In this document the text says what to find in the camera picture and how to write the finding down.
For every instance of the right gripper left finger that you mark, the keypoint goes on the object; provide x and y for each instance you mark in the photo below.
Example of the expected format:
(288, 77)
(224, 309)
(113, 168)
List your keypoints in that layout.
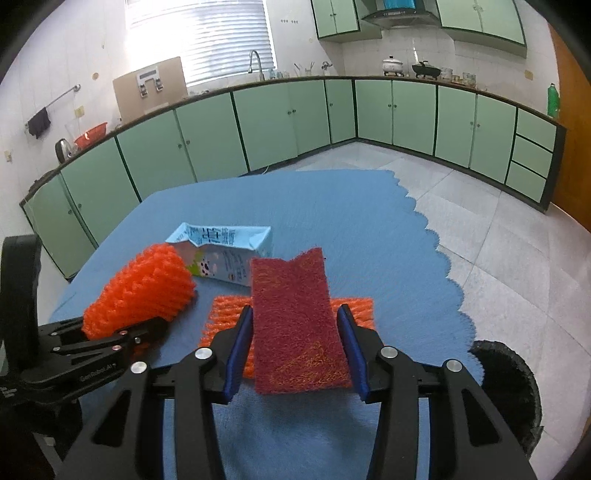
(124, 439)

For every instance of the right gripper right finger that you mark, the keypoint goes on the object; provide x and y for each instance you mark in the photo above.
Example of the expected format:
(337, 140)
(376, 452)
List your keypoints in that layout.
(469, 439)

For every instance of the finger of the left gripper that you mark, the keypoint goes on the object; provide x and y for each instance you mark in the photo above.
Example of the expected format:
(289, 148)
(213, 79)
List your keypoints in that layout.
(65, 339)

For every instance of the orange foam fruit net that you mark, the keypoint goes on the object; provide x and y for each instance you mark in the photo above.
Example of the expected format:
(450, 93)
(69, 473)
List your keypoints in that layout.
(155, 283)

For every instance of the light blue milk carton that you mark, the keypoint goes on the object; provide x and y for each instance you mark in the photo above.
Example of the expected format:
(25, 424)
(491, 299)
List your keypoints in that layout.
(221, 253)

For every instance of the dark red scouring pad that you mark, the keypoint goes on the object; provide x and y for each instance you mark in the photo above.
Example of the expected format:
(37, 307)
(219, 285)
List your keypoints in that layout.
(296, 343)

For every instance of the black trash bin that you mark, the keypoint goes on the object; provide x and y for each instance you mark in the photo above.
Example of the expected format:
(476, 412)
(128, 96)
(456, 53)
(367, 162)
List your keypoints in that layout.
(511, 385)

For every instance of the green lower kitchen cabinets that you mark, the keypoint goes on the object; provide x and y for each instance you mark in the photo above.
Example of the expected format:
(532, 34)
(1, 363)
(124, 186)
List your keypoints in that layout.
(251, 128)

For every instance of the chrome kitchen faucet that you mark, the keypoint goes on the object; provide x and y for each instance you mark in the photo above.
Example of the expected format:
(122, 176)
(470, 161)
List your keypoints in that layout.
(255, 65)

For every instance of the steel electric kettle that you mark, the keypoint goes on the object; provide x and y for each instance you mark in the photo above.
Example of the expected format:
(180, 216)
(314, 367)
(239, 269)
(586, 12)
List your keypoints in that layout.
(64, 150)

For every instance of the red plastic basin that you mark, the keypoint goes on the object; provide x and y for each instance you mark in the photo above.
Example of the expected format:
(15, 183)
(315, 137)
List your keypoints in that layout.
(91, 136)

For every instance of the dark hanging cloth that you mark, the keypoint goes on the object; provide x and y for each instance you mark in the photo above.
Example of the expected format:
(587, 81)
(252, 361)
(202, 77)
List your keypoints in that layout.
(39, 123)

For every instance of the brown wooden door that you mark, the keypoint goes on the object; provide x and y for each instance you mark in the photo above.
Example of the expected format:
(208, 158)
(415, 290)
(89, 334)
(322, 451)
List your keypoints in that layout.
(572, 192)

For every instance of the brown cardboard box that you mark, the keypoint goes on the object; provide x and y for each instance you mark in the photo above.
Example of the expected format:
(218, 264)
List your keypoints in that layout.
(150, 88)

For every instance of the white window blinds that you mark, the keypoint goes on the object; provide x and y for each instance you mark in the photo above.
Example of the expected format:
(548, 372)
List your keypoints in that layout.
(220, 35)

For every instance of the green thermos bottle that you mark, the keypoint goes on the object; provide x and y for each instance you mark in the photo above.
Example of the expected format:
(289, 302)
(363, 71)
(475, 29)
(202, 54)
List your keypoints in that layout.
(553, 101)

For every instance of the black wok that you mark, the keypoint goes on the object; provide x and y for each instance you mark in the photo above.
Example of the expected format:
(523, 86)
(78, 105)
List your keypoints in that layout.
(424, 70)

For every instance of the white cooking pot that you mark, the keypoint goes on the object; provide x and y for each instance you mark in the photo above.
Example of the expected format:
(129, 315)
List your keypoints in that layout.
(393, 67)

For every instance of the black range hood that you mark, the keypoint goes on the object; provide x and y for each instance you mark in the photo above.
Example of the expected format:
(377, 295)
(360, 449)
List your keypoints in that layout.
(426, 13)

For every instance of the blue box on hood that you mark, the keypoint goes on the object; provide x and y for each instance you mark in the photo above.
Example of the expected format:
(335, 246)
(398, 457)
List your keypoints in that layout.
(400, 4)

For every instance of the wall towel bar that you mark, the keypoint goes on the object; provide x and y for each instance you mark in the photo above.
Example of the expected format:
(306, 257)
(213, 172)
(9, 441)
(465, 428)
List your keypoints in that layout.
(74, 89)

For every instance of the green upper wall cabinets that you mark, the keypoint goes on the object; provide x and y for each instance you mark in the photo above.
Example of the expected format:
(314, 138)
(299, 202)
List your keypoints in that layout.
(495, 24)

